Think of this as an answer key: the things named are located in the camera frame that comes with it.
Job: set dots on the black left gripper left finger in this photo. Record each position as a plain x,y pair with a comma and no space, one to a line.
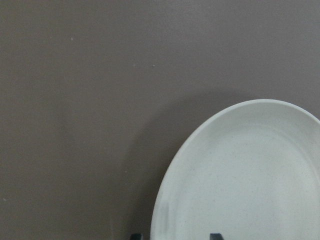
137,236

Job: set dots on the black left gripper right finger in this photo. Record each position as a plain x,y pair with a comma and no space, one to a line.
215,236

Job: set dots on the pale green round plate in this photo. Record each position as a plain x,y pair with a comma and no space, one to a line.
250,172

